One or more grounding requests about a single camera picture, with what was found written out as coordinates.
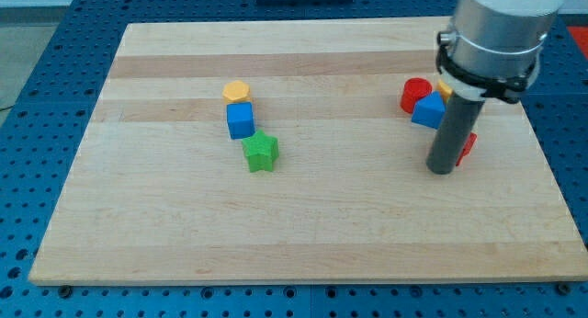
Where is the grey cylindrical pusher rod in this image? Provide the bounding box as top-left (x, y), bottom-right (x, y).
top-left (426, 94), bottom-right (485, 175)

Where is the green star block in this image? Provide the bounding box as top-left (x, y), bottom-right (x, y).
top-left (242, 130), bottom-right (279, 173)

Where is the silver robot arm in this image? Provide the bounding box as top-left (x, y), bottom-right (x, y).
top-left (426, 0), bottom-right (566, 175)

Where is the blue triangle block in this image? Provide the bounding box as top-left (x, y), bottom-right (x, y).
top-left (411, 91), bottom-right (446, 129)

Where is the red block behind rod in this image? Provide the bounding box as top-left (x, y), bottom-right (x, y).
top-left (456, 132), bottom-right (478, 166)

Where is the yellow block behind rod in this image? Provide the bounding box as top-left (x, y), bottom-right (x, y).
top-left (435, 79), bottom-right (453, 104)

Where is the red cylinder block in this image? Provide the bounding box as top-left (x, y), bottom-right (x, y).
top-left (400, 77), bottom-right (433, 114)

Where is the wooden board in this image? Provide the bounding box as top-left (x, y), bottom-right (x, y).
top-left (28, 17), bottom-right (587, 286)

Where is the blue cube block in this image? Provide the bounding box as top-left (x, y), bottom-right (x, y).
top-left (226, 102), bottom-right (255, 140)

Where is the yellow hexagon block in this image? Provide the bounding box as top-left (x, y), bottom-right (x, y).
top-left (222, 80), bottom-right (251, 104)

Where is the black cable clamp ring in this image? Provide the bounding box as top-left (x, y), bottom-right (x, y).
top-left (435, 30), bottom-right (539, 105)

